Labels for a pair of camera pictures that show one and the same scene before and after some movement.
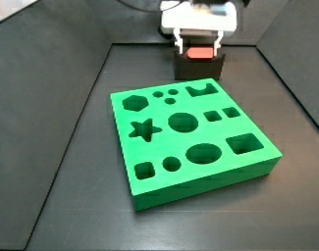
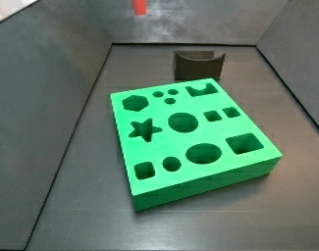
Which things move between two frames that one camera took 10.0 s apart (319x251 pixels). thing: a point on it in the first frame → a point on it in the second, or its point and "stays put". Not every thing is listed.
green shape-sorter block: (188, 143) stays put
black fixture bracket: (191, 69) stays put
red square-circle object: (200, 53) → (140, 7)
